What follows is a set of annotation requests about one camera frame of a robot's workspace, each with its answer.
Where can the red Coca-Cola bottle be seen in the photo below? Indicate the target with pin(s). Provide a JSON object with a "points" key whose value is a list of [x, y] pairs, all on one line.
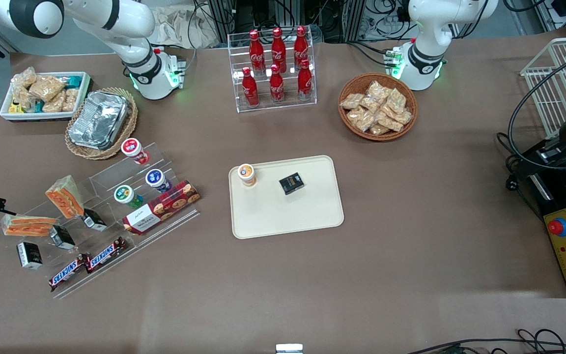
{"points": [[276, 86], [304, 81], [257, 51], [301, 46], [278, 49], [250, 88]]}

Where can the beige crumpled cloth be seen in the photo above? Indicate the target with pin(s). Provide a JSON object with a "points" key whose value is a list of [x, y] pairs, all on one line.
{"points": [[180, 27]]}

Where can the small black chocolate box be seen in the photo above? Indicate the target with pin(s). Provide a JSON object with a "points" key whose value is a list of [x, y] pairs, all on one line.
{"points": [[29, 254], [291, 183], [62, 237], [95, 220]]}

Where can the white rectangular plastic bin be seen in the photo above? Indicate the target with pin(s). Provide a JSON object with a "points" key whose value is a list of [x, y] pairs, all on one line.
{"points": [[37, 117]]}

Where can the Snickers chocolate bar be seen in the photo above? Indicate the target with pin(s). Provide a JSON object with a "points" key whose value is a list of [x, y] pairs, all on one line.
{"points": [[106, 253], [69, 272]]}

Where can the silver foil food container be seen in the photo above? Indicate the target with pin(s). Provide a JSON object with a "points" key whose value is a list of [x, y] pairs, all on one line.
{"points": [[99, 120]]}

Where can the red-lidded snack cup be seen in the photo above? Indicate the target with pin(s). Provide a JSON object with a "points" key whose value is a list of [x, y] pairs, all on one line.
{"points": [[132, 147]]}

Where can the yellow snack packet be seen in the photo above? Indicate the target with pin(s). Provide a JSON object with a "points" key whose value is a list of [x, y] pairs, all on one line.
{"points": [[15, 106]]}

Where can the aluminium profile rack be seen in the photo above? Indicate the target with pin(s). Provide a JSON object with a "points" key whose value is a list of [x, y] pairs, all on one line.
{"points": [[224, 12]]}

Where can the blue-lidded snack cup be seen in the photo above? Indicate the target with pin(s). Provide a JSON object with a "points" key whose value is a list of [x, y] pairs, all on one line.
{"points": [[155, 178]]}

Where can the clear acrylic stepped display stand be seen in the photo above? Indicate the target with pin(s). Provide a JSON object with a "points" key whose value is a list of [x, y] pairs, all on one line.
{"points": [[111, 177]]}

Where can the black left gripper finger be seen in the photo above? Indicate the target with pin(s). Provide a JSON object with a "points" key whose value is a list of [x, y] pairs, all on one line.
{"points": [[531, 164], [553, 149]]}

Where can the red tartan cookie box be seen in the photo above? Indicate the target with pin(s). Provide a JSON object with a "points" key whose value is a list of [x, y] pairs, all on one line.
{"points": [[162, 209]]}

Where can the clear-wrapped rice cracker packet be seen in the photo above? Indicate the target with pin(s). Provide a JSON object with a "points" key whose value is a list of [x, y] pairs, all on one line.
{"points": [[70, 99], [54, 102], [23, 77], [23, 98], [46, 87]]}

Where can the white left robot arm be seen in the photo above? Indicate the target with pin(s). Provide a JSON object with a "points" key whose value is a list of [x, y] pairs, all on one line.
{"points": [[430, 29]]}

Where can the round brown wicker bowl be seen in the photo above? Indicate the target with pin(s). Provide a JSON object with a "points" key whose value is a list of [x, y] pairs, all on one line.
{"points": [[352, 83]]}

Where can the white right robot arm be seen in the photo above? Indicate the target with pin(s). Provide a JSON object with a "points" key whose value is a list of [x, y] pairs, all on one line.
{"points": [[126, 34]]}

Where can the teal snack packet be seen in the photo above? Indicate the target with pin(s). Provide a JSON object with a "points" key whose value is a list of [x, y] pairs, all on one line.
{"points": [[71, 80]]}

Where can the clear-wrapped biscuit packet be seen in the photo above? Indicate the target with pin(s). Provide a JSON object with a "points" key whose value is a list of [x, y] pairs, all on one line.
{"points": [[390, 123], [403, 117], [378, 90], [379, 130], [396, 100], [370, 104], [360, 119], [352, 101]]}

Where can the wrapped triangle sandwich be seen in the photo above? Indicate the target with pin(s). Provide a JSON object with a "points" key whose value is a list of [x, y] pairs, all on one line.
{"points": [[30, 226], [64, 196]]}

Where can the orange-lidded snack cup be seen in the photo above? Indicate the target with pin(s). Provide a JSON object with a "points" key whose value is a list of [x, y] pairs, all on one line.
{"points": [[246, 173]]}

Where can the green-lidded snack cup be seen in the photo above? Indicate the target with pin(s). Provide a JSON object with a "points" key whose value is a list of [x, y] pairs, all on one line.
{"points": [[123, 194]]}

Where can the beige plastic serving tray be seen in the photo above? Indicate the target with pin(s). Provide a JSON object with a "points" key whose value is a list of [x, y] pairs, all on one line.
{"points": [[288, 216]]}

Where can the clear acrylic bottle rack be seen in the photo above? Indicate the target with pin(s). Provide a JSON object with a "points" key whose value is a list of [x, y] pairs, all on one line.
{"points": [[290, 106]]}

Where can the flat oval wicker basket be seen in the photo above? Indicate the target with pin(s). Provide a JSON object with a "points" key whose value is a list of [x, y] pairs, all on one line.
{"points": [[96, 153]]}

